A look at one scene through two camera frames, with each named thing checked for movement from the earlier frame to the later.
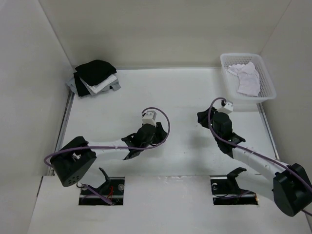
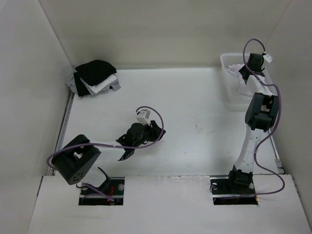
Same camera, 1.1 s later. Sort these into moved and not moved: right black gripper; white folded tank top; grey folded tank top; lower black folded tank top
Moved: right black gripper
Not moved: white folded tank top; lower black folded tank top; grey folded tank top
